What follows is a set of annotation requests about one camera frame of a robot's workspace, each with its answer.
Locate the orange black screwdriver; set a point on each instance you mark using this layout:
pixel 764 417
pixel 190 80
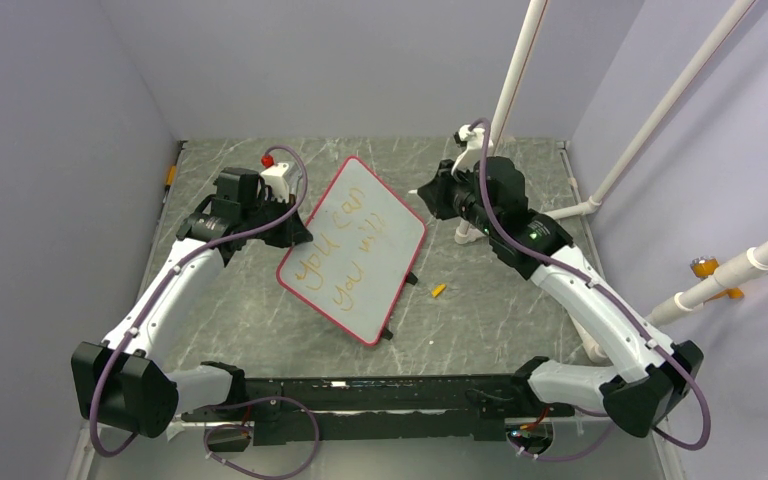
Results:
pixel 172 171

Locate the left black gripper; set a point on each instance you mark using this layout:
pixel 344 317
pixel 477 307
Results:
pixel 284 238

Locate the yellow marker cap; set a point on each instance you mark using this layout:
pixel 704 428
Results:
pixel 438 290

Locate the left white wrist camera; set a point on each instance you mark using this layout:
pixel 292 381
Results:
pixel 282 178

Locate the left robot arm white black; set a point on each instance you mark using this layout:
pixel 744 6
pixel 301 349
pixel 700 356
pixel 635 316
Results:
pixel 119 381

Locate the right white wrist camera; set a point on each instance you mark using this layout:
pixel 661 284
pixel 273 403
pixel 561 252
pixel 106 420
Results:
pixel 471 141

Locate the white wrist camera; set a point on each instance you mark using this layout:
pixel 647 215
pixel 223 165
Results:
pixel 471 141
pixel 282 178

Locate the white PVC pipe frame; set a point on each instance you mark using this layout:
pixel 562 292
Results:
pixel 600 70

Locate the whiteboard with red frame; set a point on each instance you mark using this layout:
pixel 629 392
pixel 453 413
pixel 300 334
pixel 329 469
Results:
pixel 366 239

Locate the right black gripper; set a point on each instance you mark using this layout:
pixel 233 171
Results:
pixel 437 191

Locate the white PVC pipe right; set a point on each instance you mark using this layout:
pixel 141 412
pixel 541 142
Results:
pixel 749 265

